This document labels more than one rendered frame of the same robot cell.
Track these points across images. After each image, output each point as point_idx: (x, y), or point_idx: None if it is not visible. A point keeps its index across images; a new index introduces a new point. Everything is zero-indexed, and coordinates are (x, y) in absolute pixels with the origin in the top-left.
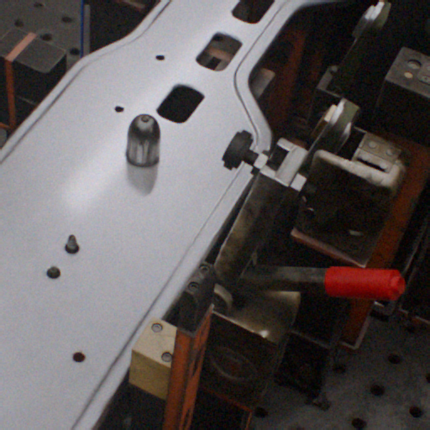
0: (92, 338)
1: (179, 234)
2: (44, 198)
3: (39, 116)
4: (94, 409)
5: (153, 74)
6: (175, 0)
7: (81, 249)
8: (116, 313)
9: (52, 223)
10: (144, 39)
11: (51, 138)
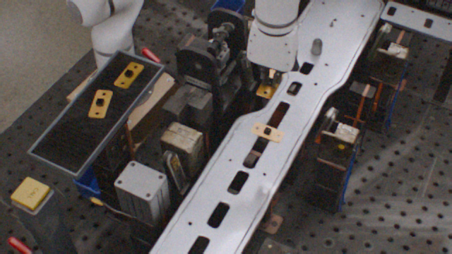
0: (320, 6)
1: (301, 29)
2: (342, 37)
3: (352, 62)
4: None
5: (317, 77)
6: (313, 108)
7: (328, 25)
8: (316, 11)
9: (338, 31)
10: (323, 90)
11: (345, 53)
